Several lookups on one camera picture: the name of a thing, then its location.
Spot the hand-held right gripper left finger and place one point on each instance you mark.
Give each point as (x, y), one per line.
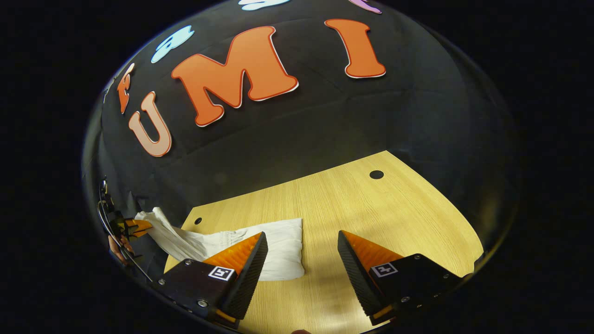
(248, 278)

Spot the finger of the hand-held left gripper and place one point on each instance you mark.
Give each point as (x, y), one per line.
(138, 227)

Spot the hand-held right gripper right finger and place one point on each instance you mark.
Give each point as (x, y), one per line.
(357, 273)

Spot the white jeans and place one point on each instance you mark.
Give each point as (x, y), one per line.
(283, 246)

